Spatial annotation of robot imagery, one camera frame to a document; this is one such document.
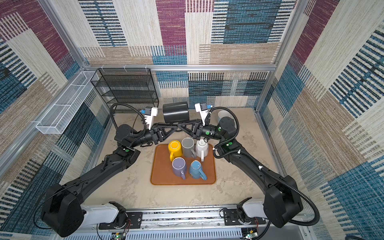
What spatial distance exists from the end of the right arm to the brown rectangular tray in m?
0.28

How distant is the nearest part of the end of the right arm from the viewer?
590mm

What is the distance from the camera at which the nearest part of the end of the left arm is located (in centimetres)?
59

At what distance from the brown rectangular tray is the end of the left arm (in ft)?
0.95

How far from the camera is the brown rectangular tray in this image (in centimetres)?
86
